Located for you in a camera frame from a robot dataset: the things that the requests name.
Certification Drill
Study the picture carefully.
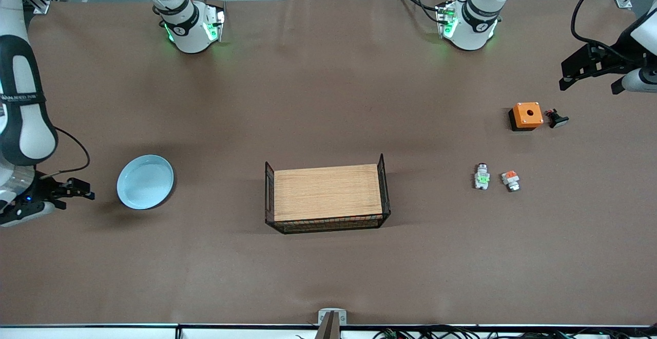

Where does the light blue plate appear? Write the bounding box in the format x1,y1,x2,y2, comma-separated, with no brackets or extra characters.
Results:
117,155,176,211

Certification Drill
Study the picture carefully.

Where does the red push button green block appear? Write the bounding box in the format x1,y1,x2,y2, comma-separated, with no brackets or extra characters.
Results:
474,163,491,191

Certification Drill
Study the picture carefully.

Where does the black push button head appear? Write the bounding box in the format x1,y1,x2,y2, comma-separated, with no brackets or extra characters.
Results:
545,108,570,129

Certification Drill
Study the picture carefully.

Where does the grey connector box green light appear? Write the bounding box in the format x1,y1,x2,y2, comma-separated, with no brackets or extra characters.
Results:
435,0,458,40
203,3,227,43

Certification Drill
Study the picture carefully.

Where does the brown table cover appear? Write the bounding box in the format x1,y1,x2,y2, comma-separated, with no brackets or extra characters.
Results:
0,0,657,327

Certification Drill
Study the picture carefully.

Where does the wooden board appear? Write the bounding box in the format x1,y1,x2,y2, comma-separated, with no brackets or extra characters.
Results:
274,163,383,222

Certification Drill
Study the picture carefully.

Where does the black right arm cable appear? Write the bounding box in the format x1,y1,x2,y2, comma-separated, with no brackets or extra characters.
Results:
35,125,91,181

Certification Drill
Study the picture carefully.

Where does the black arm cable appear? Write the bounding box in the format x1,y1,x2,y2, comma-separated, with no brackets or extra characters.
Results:
35,125,91,181
570,0,634,63

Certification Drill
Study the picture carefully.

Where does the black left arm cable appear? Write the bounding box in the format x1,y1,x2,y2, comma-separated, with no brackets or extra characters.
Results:
570,0,634,63

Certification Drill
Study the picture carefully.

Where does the orange button enclosure box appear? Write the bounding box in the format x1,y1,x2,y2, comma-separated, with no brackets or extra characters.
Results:
508,102,544,132

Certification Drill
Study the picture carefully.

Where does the white table edge rail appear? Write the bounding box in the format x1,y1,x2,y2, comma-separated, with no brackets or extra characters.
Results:
0,324,657,339

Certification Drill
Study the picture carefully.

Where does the black wire basket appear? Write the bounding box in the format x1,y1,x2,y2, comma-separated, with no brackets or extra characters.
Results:
264,153,391,234

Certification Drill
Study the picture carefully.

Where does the black cable bundle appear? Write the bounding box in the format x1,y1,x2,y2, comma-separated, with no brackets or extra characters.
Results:
372,325,657,339

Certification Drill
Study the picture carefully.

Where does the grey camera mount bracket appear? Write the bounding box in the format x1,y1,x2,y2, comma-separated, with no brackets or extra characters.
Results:
317,308,348,339

